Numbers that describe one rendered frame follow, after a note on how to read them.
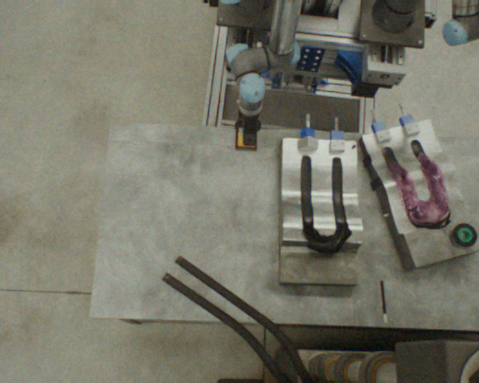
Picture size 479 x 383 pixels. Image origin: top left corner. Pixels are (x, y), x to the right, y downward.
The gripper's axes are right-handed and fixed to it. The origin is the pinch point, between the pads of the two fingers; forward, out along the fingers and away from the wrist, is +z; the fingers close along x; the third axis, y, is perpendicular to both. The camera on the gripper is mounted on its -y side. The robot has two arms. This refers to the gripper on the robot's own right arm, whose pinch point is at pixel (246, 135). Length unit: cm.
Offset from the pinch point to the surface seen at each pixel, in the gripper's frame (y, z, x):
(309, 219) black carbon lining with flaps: -31.7, -6.8, -21.5
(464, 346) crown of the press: -74, -116, -23
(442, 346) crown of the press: -74, -115, -20
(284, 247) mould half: -40.6, -1.6, -13.7
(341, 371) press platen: -79, -44, -23
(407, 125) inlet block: 5, -3, -57
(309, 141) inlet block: -4.8, -8.5, -21.4
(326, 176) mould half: -15.4, -3.6, -27.8
